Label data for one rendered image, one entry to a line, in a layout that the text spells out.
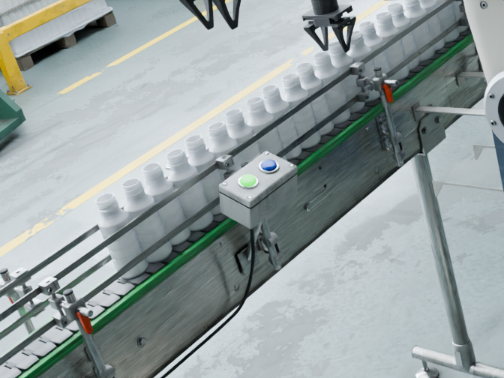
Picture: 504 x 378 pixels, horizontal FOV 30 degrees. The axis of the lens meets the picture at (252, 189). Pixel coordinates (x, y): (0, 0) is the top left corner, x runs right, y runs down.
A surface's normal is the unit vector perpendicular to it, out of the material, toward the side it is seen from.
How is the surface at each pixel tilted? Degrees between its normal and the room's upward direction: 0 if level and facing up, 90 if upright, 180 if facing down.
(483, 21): 101
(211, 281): 90
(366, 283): 0
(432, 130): 90
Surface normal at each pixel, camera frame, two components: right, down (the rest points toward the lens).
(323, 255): -0.28, -0.86
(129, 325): 0.71, 0.11
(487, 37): -0.58, 0.64
